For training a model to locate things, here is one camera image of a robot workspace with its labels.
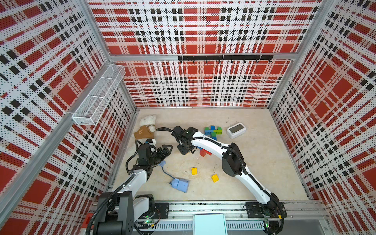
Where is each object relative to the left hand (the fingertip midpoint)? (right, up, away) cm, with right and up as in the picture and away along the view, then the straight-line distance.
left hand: (171, 148), depth 88 cm
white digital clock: (+43, +11, +13) cm, 47 cm away
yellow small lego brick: (+26, -16, -5) cm, 31 cm away
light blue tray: (+22, -31, -22) cm, 43 cm away
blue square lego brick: (+27, +12, +19) cm, 36 cm away
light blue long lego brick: (+24, +9, +16) cm, 30 cm away
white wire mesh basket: (-51, +25, +3) cm, 57 cm away
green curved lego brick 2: (+32, +12, +20) cm, 40 cm away
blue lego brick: (+28, +5, +13) cm, 32 cm away
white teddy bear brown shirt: (-17, +12, +7) cm, 22 cm away
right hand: (+10, -1, +5) cm, 11 cm away
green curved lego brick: (+23, +12, +20) cm, 32 cm away
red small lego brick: (+21, +3, -23) cm, 31 cm away
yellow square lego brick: (+14, -13, -2) cm, 19 cm away
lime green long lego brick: (+31, +9, +16) cm, 37 cm away
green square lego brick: (+28, +8, +14) cm, 32 cm away
